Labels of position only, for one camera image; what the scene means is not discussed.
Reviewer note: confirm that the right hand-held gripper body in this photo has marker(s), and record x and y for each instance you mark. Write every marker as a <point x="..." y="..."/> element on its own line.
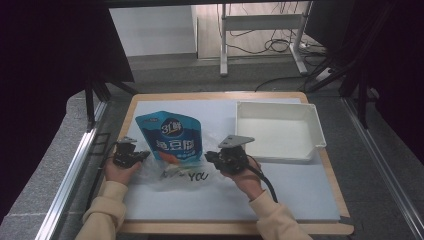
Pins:
<point x="231" y="155"/>

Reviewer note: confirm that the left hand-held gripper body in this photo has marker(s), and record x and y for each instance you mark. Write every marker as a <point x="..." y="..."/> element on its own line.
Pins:
<point x="126" y="155"/>

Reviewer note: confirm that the blue snack pouch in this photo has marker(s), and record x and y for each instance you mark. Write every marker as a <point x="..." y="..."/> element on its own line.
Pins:
<point x="173" y="133"/>

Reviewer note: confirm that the clear printed plastic bag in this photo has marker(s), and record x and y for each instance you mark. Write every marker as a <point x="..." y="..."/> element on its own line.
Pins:
<point x="181" y="183"/>

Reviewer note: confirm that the person's left hand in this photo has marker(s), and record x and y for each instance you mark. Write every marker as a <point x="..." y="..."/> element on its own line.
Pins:
<point x="118" y="174"/>

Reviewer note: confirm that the person's right hand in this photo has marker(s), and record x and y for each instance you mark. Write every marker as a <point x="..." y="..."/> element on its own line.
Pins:
<point x="248" y="183"/>

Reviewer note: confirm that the white plastic bin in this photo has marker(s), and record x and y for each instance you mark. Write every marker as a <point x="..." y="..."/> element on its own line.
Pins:
<point x="280" y="136"/>

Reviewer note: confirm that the black tripod stand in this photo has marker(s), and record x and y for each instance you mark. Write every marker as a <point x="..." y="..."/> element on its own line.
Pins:
<point x="90" y="100"/>
<point x="361" y="100"/>

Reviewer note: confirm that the pale blue table mat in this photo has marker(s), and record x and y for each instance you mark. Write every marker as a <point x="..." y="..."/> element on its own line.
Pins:
<point x="300" y="190"/>

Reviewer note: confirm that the black curtain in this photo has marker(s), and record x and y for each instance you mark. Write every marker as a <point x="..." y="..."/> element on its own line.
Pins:
<point x="393" y="66"/>
<point x="43" y="66"/>

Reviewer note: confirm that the white power strip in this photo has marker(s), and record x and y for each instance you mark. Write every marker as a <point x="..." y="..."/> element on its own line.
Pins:
<point x="323" y="75"/>

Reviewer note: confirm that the aluminium rail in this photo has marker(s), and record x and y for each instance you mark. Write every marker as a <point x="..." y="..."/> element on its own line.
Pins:
<point x="383" y="170"/>
<point x="71" y="170"/>

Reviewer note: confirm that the white desk frame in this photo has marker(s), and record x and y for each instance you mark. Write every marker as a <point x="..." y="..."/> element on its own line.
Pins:
<point x="260" y="21"/>

